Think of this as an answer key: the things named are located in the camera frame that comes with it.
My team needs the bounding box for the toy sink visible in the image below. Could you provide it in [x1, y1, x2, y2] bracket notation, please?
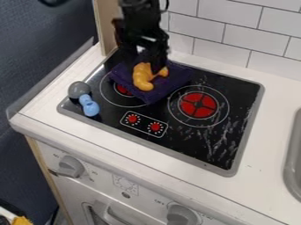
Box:
[282, 107, 301, 204]

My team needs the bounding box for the blue toy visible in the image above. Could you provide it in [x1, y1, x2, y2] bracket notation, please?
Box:
[77, 93, 101, 118]

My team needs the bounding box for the purple cloth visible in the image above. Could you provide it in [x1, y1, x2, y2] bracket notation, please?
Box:
[106, 59, 197, 105]

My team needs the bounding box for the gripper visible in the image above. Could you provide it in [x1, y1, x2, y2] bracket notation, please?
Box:
[116, 34, 173, 76]

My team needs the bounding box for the toy stove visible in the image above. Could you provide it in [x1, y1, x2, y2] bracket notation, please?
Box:
[56, 47, 266, 178]

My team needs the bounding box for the grey round toy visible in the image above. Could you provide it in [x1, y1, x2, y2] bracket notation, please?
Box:
[67, 80, 93, 101]

